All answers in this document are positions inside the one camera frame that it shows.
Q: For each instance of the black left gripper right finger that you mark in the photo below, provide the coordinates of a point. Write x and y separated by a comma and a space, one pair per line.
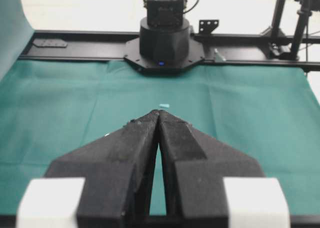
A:
194, 165

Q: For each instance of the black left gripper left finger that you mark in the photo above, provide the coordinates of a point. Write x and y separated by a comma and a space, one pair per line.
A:
118, 170

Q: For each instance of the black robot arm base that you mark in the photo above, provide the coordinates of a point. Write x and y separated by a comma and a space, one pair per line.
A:
164, 45

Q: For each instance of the small light blue tape piece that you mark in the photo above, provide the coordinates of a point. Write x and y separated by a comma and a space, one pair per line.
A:
164, 105

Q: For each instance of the green table cloth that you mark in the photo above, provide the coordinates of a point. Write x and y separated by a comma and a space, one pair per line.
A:
50, 108

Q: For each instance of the green backdrop cloth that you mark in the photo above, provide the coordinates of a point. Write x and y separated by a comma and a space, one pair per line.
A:
15, 33

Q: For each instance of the black perforated bracket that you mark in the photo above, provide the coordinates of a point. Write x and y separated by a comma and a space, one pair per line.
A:
206, 27

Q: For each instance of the black camera stand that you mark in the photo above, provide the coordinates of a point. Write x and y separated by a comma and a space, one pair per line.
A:
289, 28

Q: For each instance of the black aluminium frame rail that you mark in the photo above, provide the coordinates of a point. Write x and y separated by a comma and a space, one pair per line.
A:
214, 49

